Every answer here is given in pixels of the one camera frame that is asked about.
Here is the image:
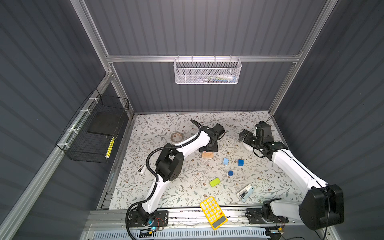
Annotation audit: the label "wooden block with holes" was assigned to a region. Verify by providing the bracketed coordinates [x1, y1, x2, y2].
[202, 152, 214, 159]

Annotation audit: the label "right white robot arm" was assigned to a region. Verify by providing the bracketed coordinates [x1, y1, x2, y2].
[239, 121, 345, 231]

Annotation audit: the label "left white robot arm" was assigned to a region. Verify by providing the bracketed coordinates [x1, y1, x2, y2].
[136, 120, 225, 224]

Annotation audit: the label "green block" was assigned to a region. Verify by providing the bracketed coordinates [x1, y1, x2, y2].
[210, 178, 221, 188]

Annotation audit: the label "white round device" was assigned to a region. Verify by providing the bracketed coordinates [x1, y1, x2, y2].
[242, 142, 254, 152]

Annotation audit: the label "tape roll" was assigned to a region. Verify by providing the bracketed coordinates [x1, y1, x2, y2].
[170, 132, 184, 144]

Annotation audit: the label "white light-blue stapler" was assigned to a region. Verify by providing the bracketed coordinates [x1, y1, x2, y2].
[237, 185, 255, 203]

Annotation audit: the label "pens in white basket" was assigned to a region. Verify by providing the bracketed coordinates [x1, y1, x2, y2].
[198, 75, 238, 84]

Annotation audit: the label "yellow calculator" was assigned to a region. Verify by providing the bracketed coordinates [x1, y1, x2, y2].
[200, 197, 228, 231]

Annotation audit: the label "small white plastic clip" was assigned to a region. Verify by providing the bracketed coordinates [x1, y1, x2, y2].
[138, 166, 146, 175]

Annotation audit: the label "yellow marker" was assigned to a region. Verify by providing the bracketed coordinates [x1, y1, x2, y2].
[105, 137, 115, 159]

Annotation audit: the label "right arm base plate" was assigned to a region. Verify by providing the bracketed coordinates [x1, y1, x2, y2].
[245, 208, 289, 225]

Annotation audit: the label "white wire basket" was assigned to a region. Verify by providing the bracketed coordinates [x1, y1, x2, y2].
[173, 58, 242, 85]

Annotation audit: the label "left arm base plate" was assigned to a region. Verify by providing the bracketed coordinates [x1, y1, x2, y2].
[126, 210, 169, 228]

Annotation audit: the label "black wire basket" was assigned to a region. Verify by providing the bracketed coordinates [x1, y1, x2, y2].
[56, 90, 130, 164]

